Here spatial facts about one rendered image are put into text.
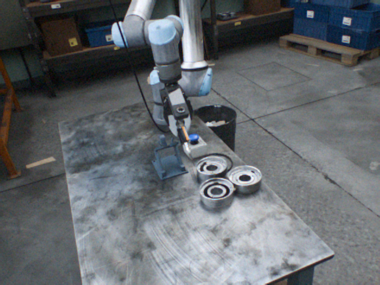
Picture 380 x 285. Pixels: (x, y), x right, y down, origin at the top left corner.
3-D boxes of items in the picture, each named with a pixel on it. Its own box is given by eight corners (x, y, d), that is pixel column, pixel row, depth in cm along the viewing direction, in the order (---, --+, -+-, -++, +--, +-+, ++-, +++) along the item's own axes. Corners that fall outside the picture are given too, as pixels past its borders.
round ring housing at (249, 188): (241, 171, 119) (241, 161, 116) (268, 183, 112) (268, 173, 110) (222, 187, 113) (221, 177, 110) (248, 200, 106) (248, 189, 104)
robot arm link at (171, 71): (183, 62, 100) (155, 68, 99) (185, 76, 103) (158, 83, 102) (176, 54, 106) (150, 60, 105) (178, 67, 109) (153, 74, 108)
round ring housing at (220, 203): (235, 208, 103) (235, 198, 101) (200, 211, 104) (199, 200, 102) (232, 186, 112) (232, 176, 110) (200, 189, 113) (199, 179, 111)
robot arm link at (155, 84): (156, 92, 161) (151, 63, 153) (184, 91, 158) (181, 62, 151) (149, 103, 151) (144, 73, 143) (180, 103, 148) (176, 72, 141)
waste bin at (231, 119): (246, 170, 253) (245, 118, 231) (205, 184, 245) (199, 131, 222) (225, 148, 281) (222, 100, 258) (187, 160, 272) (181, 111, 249)
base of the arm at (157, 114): (149, 114, 164) (145, 95, 158) (179, 107, 168) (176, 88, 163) (158, 128, 152) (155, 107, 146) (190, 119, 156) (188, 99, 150)
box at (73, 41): (89, 49, 411) (81, 16, 392) (47, 59, 395) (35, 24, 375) (82, 43, 443) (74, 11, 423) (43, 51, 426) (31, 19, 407)
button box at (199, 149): (208, 154, 130) (206, 143, 127) (190, 160, 128) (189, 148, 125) (199, 144, 136) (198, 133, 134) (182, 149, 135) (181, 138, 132)
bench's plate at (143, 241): (334, 259, 87) (335, 253, 86) (95, 365, 71) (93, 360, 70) (175, 97, 184) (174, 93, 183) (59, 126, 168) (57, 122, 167)
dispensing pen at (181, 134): (190, 166, 110) (173, 119, 114) (189, 168, 114) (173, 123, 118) (197, 164, 111) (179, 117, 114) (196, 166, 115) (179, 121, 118)
